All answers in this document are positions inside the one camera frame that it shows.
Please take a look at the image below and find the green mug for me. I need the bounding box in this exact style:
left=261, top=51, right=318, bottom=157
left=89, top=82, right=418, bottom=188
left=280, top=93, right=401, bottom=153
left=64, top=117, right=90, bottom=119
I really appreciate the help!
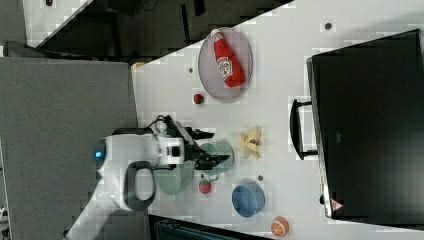
left=200, top=139, right=234, bottom=182

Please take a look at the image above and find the small red strawberry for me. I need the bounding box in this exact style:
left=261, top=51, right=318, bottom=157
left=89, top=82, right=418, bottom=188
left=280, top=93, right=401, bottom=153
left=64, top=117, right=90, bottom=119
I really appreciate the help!
left=193, top=94, right=204, bottom=105

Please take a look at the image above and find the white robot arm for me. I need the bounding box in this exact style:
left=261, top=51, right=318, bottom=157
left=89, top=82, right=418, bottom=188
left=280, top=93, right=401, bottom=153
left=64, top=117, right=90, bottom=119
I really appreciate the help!
left=63, top=115, right=230, bottom=240

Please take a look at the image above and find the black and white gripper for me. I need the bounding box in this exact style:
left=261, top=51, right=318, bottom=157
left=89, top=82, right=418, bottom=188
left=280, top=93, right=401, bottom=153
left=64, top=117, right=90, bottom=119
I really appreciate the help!
left=156, top=115, right=229, bottom=170

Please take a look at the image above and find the yellow plush peeled banana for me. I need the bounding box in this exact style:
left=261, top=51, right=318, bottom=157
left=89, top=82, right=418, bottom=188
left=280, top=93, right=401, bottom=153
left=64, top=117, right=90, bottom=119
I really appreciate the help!
left=236, top=127, right=261, bottom=159

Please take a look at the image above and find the black toaster oven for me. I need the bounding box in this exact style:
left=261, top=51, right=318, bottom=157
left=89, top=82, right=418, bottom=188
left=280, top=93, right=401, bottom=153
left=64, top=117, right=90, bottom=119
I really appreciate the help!
left=290, top=29, right=424, bottom=229

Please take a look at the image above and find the green perforated colander bowl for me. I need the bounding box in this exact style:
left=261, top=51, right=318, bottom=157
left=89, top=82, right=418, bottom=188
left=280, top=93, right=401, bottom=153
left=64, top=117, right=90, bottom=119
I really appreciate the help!
left=154, top=162, right=194, bottom=196

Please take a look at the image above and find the red ketchup bottle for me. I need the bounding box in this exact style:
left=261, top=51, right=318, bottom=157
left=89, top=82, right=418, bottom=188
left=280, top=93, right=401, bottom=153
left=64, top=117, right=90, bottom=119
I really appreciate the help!
left=211, top=29, right=245, bottom=88

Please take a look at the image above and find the orange slice toy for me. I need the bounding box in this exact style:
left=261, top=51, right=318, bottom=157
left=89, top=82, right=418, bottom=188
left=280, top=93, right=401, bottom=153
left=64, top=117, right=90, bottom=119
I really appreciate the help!
left=271, top=216, right=289, bottom=238

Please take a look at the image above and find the blue bowl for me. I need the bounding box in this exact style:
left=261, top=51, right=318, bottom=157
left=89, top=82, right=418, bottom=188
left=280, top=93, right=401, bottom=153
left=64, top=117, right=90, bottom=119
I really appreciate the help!
left=231, top=182, right=265, bottom=218

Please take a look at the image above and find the pink plate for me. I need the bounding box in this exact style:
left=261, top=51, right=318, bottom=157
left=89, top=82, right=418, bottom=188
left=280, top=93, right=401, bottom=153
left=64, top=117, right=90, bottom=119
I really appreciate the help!
left=198, top=27, right=253, bottom=102

